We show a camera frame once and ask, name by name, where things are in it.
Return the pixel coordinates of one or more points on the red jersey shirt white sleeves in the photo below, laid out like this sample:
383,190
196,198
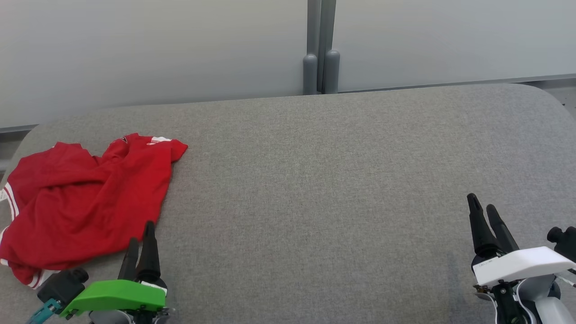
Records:
112,211

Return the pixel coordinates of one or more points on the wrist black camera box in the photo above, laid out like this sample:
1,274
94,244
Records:
568,243
63,284

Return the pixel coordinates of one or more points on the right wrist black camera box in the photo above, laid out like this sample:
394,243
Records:
568,243

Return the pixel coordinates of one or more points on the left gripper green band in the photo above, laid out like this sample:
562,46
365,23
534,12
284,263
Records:
117,294

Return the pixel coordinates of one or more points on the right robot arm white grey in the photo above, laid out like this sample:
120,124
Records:
552,313

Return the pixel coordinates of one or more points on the grey fabric sofa cushion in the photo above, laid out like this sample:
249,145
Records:
315,180

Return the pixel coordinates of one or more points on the grey metal partition post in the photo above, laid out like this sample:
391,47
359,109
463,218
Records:
331,72
310,72

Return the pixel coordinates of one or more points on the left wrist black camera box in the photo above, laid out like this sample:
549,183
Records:
63,284

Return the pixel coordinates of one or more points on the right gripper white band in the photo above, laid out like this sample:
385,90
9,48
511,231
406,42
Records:
522,265

